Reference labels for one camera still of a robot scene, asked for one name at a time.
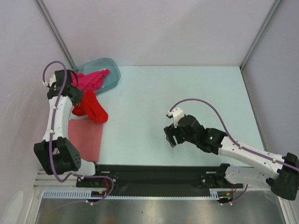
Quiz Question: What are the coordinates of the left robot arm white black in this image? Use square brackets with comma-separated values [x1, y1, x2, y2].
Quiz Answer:
[34, 70, 103, 187]

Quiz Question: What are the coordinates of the folded pink t-shirt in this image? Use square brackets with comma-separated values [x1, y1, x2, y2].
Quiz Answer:
[68, 119, 103, 162]

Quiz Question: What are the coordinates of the red t-shirt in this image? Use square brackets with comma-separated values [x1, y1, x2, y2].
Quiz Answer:
[72, 92, 108, 124]

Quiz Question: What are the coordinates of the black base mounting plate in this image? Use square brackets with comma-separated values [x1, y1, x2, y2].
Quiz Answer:
[76, 164, 243, 197]

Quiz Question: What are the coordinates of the white slotted cable duct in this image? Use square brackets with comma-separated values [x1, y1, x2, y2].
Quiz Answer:
[43, 189, 106, 199]

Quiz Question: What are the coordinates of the magenta crumpled t-shirt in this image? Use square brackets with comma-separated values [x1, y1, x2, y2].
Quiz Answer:
[71, 69, 110, 93]

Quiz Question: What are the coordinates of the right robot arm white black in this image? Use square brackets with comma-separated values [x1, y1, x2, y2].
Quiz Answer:
[164, 107, 299, 201]

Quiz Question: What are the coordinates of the teal plastic basin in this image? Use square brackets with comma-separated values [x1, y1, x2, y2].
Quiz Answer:
[72, 58, 121, 95]

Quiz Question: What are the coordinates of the aluminium frame rail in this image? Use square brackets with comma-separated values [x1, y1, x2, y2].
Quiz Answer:
[33, 171, 77, 189]

